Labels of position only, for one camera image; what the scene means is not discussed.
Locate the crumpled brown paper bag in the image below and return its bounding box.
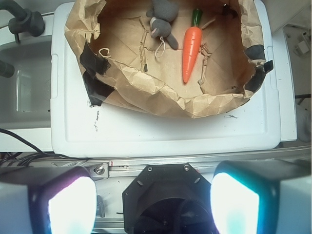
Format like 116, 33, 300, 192
65, 0, 273, 118

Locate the gray plush bunny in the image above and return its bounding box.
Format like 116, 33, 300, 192
146, 0, 179, 50

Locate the black octagonal mount base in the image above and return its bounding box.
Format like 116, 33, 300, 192
122, 164, 218, 234

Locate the black cable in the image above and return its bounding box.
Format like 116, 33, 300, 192
0, 128, 88, 169

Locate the gray sink faucet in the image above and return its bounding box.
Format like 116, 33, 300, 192
0, 0, 45, 44

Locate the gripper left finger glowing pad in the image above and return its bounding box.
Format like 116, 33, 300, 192
0, 166, 97, 234

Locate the white sink basin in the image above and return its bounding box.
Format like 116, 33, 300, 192
0, 15, 54, 151

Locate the orange toy carrot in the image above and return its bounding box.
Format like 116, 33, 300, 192
182, 8, 203, 84

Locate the white plastic board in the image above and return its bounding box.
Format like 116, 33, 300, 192
50, 3, 281, 158

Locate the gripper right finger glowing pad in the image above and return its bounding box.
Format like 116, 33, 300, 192
210, 159, 312, 234

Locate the aluminum frame rail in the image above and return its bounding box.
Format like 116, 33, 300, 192
48, 145, 312, 180

